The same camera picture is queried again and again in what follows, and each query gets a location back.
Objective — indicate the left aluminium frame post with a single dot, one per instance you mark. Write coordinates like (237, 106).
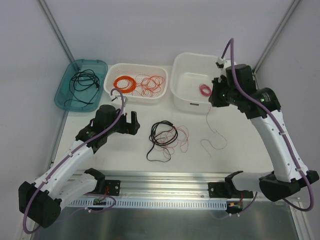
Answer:
(55, 28)

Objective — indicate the teal transparent plastic tray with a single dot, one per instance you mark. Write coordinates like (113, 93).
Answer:
(81, 86)

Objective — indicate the white slotted cable duct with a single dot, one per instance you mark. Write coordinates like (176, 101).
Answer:
(135, 203)

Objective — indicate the right aluminium frame post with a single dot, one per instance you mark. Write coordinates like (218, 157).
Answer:
(276, 35)

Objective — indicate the white plastic tub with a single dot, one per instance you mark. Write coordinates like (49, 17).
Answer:
(189, 71)

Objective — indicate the white perforated plastic basket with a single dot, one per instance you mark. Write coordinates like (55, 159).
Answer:
(144, 84)

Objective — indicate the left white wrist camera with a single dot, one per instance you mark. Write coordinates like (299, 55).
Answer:
(116, 100)

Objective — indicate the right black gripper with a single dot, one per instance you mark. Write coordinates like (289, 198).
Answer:
(215, 93)

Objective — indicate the aluminium mounting rail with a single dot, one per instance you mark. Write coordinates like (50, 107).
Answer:
(164, 185)

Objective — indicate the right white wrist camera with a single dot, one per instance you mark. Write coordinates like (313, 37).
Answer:
(223, 62)

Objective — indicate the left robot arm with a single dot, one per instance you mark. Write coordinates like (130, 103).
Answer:
(43, 200)

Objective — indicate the aluminium frame post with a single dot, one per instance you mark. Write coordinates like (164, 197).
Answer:
(55, 28)
(276, 35)

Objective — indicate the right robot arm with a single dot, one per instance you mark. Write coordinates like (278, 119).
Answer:
(236, 86)

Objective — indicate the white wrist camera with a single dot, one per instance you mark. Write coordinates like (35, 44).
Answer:
(116, 100)
(223, 62)

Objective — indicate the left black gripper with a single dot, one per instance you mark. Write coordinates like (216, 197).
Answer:
(127, 125)

